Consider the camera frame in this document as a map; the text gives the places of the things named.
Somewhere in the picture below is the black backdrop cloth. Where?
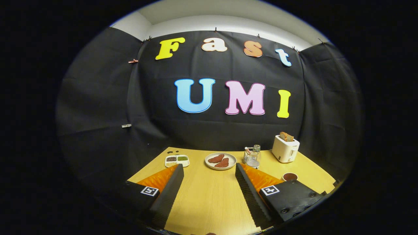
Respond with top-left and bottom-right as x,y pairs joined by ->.
56,28 -> 364,209

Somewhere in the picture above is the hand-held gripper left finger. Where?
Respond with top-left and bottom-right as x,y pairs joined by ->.
122,164 -> 184,229

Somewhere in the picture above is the white toaster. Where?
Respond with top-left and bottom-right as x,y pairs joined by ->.
272,135 -> 300,163

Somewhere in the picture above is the grey round plate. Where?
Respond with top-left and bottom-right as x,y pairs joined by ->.
205,152 -> 237,171

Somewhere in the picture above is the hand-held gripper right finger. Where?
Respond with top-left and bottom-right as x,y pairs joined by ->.
235,163 -> 327,229

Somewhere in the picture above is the white divided grain tray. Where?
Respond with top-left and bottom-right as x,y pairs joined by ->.
165,155 -> 190,168

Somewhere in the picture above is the clear plastic juice bottle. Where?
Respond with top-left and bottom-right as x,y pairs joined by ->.
247,144 -> 262,169

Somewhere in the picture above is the wooden table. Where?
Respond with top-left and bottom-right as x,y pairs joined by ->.
127,147 -> 337,235

